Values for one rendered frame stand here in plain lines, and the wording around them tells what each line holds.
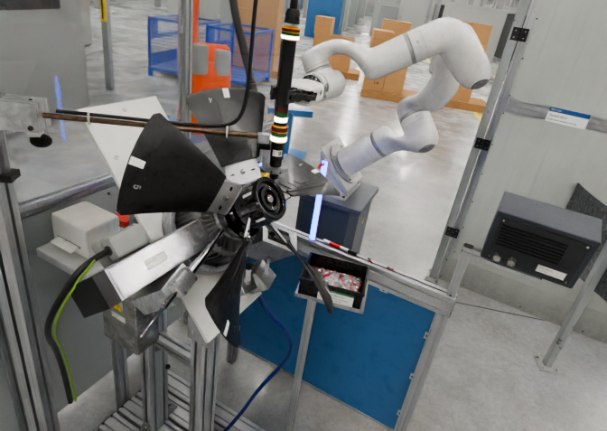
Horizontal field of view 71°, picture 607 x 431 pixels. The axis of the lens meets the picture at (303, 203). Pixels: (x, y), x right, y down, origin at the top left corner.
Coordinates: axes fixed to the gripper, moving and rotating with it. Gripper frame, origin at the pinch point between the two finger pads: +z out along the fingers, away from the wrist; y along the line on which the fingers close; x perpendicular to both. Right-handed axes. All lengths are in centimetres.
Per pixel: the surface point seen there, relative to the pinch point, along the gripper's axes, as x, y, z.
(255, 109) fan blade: -7.5, 11.7, -5.9
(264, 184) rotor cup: -21.7, -2.3, 8.1
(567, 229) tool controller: -23, -75, -30
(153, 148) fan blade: -10.1, 11.0, 32.6
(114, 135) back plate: -17.1, 37.7, 20.3
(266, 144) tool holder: -12.9, 1.6, 2.9
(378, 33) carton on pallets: -19, 221, -722
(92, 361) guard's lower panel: -128, 70, 11
